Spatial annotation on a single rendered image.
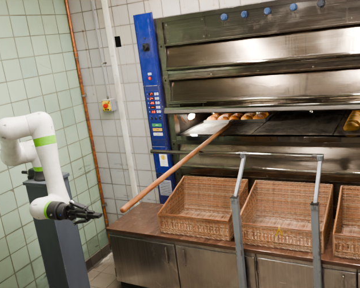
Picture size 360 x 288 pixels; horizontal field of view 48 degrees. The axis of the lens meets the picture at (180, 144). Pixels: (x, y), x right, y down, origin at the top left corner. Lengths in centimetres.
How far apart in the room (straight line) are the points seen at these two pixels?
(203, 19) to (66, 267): 193
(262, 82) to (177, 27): 76
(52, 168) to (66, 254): 75
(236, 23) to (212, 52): 27
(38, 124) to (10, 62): 112
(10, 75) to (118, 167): 122
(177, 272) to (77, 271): 72
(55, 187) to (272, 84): 160
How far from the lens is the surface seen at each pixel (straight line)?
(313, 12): 284
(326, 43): 282
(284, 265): 274
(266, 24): 291
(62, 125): 357
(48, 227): 274
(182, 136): 327
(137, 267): 332
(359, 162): 294
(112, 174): 380
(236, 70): 298
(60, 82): 358
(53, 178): 223
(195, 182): 330
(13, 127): 222
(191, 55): 311
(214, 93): 306
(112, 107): 351
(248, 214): 297
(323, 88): 284
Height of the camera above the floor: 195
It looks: 15 degrees down
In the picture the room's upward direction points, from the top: 7 degrees counter-clockwise
